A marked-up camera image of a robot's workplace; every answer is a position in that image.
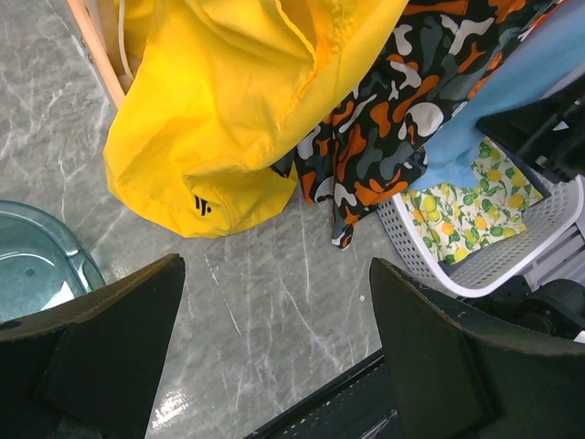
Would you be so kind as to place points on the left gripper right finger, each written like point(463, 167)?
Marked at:
point(457, 372)

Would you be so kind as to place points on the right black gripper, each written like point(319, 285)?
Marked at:
point(547, 134)

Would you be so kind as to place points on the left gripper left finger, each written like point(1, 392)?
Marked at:
point(97, 359)

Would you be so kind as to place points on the light blue shorts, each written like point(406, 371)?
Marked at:
point(546, 56)

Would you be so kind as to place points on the camouflage print shorts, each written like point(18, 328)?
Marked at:
point(438, 56)

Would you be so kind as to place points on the yellow shorts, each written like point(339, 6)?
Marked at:
point(222, 90)

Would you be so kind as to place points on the lemon print cloth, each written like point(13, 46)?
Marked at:
point(454, 221)

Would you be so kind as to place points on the teal plastic basin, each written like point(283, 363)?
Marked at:
point(42, 263)

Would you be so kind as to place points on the white perforated basket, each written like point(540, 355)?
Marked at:
point(484, 271)

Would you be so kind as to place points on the wooden clothes rack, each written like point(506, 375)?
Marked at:
point(101, 28)

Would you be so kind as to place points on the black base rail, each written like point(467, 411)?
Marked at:
point(359, 403)

